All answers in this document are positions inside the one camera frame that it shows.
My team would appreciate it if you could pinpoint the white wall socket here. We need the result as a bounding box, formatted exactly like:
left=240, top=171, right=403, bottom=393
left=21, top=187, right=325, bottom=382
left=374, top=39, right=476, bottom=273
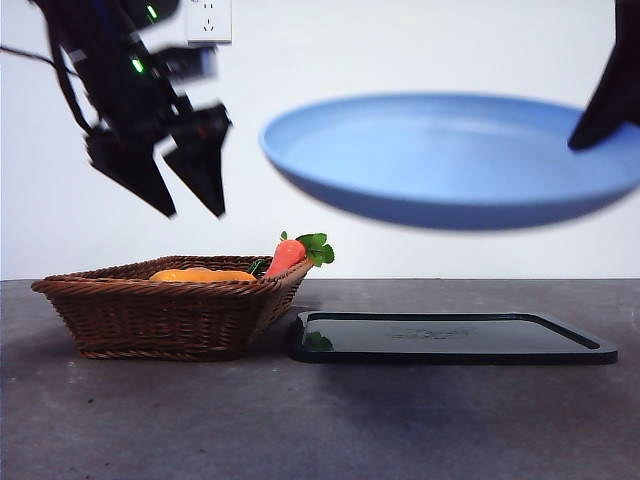
left=185, top=0, right=233, bottom=47

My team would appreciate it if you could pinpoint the yellow corn cob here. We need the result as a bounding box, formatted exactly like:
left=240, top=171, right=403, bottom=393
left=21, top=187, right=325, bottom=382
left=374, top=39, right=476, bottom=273
left=148, top=268, right=258, bottom=284

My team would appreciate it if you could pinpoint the brown wicker basket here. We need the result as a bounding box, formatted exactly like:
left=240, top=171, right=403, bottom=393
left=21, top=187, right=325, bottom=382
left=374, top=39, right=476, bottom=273
left=30, top=255, right=316, bottom=362

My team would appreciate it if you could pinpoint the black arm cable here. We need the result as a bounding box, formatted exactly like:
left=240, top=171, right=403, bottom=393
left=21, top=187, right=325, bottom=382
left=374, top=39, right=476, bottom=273
left=0, top=44, right=97, bottom=135

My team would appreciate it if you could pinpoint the grey camera box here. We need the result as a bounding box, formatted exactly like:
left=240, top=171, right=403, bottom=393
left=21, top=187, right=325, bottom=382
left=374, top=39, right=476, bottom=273
left=152, top=44, right=221, bottom=84

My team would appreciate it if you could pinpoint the orange toy carrot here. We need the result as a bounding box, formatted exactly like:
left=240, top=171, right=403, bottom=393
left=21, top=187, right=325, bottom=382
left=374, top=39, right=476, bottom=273
left=263, top=230, right=336, bottom=280

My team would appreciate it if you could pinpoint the blue round plate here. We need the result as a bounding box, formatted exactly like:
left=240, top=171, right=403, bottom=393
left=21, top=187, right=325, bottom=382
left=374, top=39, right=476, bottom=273
left=258, top=91, right=640, bottom=232

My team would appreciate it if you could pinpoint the black rectangular tray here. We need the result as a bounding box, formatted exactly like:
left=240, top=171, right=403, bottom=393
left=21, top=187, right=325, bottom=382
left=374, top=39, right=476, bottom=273
left=288, top=310, right=620, bottom=365

